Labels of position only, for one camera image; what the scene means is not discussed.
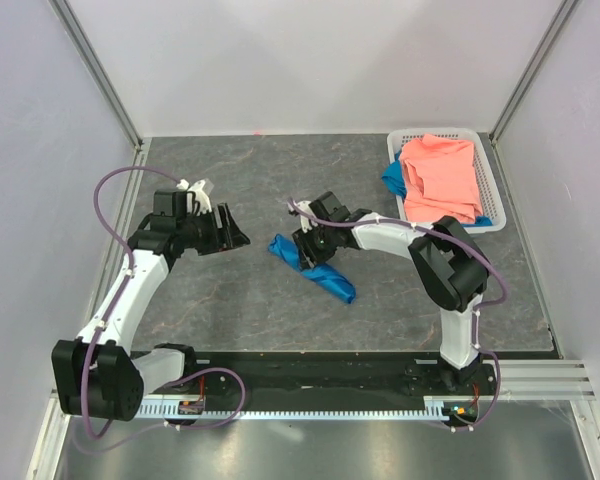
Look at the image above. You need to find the left aluminium frame post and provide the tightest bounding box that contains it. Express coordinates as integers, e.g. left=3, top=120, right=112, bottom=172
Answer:
left=49, top=0, right=143, bottom=150

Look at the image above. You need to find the white slotted cable duct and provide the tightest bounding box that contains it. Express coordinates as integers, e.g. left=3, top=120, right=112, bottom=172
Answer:
left=135, top=395, right=450, bottom=422

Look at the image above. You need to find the aluminium front rail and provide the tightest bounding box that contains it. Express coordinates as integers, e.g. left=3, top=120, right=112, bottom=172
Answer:
left=54, top=357, right=596, bottom=401

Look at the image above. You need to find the aluminium frame post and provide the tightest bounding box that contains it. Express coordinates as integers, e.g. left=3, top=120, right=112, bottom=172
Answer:
left=489, top=0, right=581, bottom=145
left=49, top=0, right=143, bottom=150

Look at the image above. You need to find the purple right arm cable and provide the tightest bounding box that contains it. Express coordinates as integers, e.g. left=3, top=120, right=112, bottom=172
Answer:
left=287, top=197, right=509, bottom=434

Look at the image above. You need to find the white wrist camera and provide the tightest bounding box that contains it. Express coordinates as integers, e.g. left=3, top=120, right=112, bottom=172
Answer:
left=287, top=199, right=317, bottom=233
left=176, top=178, right=214, bottom=215

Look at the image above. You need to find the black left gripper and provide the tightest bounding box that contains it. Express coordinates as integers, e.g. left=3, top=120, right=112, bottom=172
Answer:
left=177, top=203, right=249, bottom=256

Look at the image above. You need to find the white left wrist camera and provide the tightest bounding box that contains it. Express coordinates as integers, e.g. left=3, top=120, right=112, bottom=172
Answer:
left=176, top=178, right=214, bottom=215

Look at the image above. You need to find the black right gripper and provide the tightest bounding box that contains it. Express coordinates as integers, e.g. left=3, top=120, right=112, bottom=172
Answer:
left=293, top=220, right=338, bottom=271

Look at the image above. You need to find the white plastic basket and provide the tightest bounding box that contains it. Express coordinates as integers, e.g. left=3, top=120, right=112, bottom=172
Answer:
left=386, top=127, right=507, bottom=235

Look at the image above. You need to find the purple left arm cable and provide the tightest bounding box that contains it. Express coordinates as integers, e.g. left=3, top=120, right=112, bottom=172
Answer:
left=72, top=167, right=246, bottom=454

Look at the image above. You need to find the blue satin napkin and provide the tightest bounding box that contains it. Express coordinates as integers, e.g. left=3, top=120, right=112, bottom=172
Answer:
left=268, top=234, right=357, bottom=304

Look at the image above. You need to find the blue cloth in basket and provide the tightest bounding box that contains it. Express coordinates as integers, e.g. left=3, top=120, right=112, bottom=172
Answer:
left=381, top=160, right=407, bottom=200

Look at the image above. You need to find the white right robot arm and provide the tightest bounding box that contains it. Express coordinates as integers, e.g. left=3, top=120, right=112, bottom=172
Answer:
left=288, top=191, right=489, bottom=394

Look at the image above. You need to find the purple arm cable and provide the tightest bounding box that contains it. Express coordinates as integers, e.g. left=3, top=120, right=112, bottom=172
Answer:
left=72, top=167, right=246, bottom=454
left=287, top=197, right=509, bottom=434

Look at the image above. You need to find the right aluminium frame post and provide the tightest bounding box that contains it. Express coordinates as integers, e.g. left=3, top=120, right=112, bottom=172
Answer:
left=489, top=0, right=581, bottom=145

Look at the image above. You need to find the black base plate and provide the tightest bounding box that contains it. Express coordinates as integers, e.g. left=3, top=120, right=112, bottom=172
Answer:
left=197, top=352, right=497, bottom=413

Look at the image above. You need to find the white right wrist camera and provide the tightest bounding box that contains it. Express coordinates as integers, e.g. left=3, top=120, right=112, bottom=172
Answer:
left=287, top=199, right=317, bottom=233

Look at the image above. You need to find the salmon pink cloth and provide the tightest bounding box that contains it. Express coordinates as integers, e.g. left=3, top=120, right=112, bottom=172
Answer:
left=399, top=134, right=483, bottom=224

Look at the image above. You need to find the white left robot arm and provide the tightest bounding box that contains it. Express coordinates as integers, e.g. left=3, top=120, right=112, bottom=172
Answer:
left=51, top=180, right=250, bottom=421

